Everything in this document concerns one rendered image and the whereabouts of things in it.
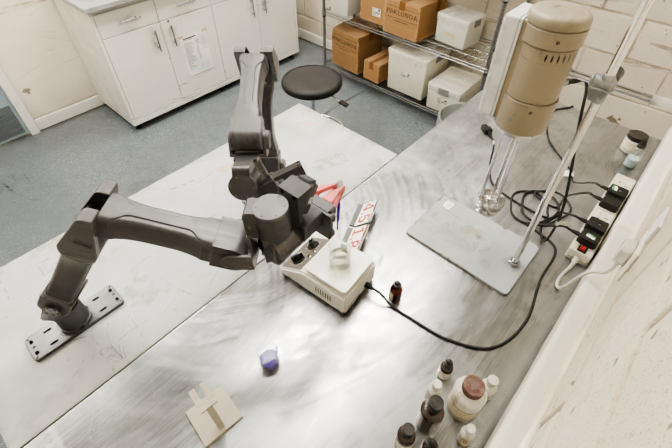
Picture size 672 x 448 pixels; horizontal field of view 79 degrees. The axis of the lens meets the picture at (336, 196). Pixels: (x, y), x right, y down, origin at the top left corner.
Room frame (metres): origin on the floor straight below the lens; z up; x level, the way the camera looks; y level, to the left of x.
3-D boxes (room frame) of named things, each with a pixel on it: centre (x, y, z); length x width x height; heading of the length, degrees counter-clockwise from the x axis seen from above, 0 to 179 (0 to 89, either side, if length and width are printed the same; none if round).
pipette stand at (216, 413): (0.27, 0.24, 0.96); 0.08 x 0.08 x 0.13; 41
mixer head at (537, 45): (0.72, -0.36, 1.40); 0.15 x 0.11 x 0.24; 47
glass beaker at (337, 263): (0.56, -0.01, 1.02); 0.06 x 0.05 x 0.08; 3
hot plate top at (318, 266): (0.57, -0.01, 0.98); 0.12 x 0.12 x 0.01; 53
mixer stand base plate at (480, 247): (0.71, -0.37, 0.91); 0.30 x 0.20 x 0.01; 47
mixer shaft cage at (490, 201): (0.70, -0.38, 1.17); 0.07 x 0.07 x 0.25
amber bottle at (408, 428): (0.22, -0.13, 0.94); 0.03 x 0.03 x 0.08
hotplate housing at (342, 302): (0.59, 0.01, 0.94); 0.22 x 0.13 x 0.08; 53
